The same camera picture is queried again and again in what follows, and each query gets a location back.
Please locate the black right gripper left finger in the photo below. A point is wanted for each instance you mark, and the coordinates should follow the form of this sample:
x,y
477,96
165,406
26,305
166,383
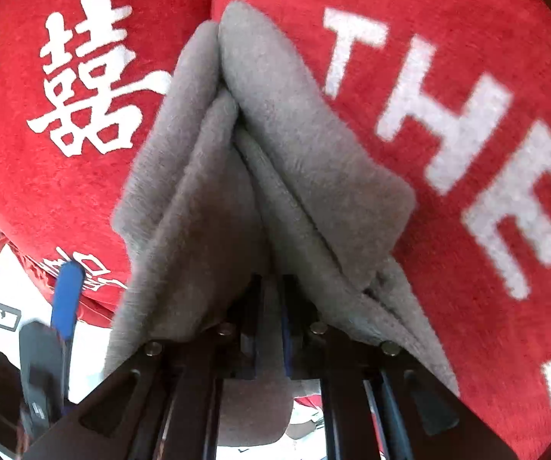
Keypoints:
x,y
164,401

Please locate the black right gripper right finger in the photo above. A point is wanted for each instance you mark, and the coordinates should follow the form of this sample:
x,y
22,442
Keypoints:
x,y
378,401

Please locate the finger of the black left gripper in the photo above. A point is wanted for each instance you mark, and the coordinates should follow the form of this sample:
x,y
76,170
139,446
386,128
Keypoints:
x,y
66,301
43,377

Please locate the grey fleece garment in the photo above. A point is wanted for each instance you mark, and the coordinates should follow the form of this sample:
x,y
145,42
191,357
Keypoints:
x,y
247,170

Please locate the red blanket with white lettering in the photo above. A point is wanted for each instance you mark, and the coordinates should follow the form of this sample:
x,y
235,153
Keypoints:
x,y
453,96

